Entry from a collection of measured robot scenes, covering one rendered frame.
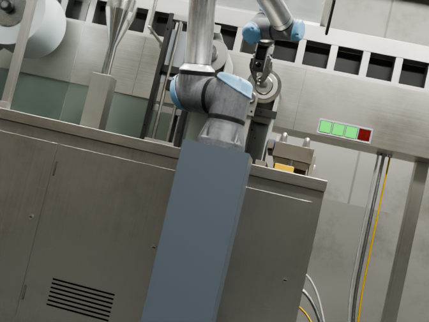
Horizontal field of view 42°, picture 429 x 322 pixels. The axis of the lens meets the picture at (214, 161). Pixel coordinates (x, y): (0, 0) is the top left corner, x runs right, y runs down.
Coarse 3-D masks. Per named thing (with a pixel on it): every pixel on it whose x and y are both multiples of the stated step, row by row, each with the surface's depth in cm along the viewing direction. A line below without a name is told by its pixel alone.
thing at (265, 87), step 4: (268, 80) 233; (256, 84) 234; (260, 84) 234; (264, 84) 233; (268, 84) 233; (272, 84) 233; (256, 88) 233; (260, 88) 233; (264, 88) 233; (268, 88) 233; (272, 88) 235; (260, 92) 233; (264, 92) 233; (268, 92) 233
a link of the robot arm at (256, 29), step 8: (256, 16) 205; (264, 16) 205; (248, 24) 201; (256, 24) 201; (264, 24) 199; (248, 32) 201; (256, 32) 199; (264, 32) 200; (248, 40) 203; (256, 40) 201
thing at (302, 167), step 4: (276, 160) 234; (280, 160) 233; (284, 160) 233; (284, 164) 233; (296, 164) 233; (300, 164) 232; (304, 164) 232; (296, 168) 232; (300, 168) 232; (304, 168) 232; (296, 172) 233; (300, 172) 232; (304, 172) 232
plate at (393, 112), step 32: (96, 32) 280; (96, 64) 279; (128, 64) 277; (160, 96) 274; (288, 96) 266; (320, 96) 265; (352, 96) 263; (384, 96) 261; (416, 96) 260; (288, 128) 265; (384, 128) 260; (416, 128) 258; (416, 160) 272
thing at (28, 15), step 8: (32, 0) 226; (32, 8) 226; (24, 16) 226; (32, 16) 227; (24, 24) 225; (24, 32) 225; (24, 40) 226; (16, 48) 225; (24, 48) 227; (16, 56) 225; (16, 64) 224; (8, 72) 224; (16, 72) 225; (8, 80) 224; (16, 80) 226; (8, 88) 224; (8, 96) 224; (0, 104) 224; (8, 104) 224
